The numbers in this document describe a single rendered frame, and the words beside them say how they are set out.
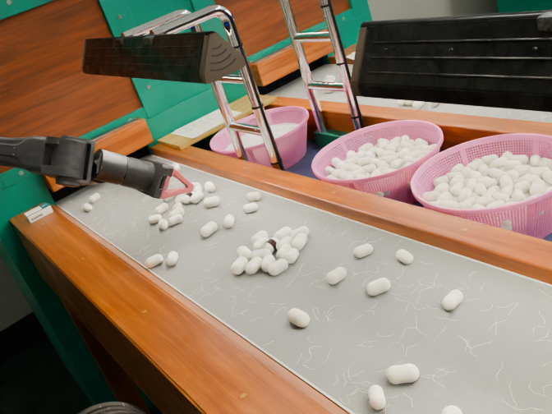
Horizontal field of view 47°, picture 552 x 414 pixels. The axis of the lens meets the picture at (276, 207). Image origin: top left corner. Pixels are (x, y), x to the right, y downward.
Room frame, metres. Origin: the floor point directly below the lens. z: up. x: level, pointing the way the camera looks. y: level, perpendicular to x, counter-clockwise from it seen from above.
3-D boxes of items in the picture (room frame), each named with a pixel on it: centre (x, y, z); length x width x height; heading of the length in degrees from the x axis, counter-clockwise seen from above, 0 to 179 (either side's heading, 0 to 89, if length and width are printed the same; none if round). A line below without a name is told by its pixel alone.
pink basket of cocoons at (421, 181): (0.92, -0.36, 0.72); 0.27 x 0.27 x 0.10
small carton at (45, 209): (1.48, 0.55, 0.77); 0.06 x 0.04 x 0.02; 117
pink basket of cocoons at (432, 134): (1.17, -0.23, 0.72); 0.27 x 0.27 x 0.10
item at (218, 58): (1.28, 0.15, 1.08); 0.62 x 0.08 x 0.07; 27
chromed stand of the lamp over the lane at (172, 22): (1.31, 0.07, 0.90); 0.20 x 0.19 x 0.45; 27
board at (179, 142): (1.75, 0.07, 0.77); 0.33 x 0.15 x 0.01; 117
